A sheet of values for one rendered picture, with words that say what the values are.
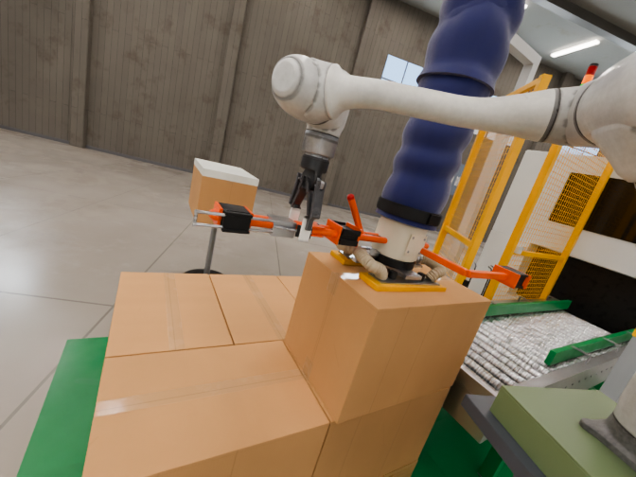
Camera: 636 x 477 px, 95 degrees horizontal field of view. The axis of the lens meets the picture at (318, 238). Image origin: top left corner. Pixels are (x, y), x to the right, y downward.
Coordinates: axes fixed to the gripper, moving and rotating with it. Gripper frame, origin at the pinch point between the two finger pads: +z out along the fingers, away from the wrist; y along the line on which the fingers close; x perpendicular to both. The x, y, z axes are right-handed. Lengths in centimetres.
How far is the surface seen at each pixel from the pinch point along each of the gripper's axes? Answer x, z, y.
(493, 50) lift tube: -40, -60, -10
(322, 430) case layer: -14, 56, -21
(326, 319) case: -16.7, 29.0, -3.7
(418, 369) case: -48, 39, -21
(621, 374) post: -138, 31, -50
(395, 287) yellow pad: -31.7, 11.6, -13.2
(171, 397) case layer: 26, 54, -2
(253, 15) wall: -153, -320, 814
